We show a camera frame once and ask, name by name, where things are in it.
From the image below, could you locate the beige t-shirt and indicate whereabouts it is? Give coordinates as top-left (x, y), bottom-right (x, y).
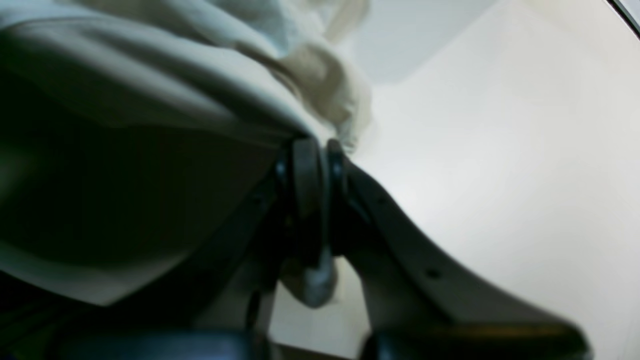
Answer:
top-left (1, 0), bottom-right (371, 308)

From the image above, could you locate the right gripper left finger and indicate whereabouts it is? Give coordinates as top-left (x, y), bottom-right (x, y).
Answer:
top-left (1, 138), bottom-right (330, 360)

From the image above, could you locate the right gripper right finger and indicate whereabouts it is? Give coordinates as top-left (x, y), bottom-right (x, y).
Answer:
top-left (326, 140), bottom-right (594, 360)

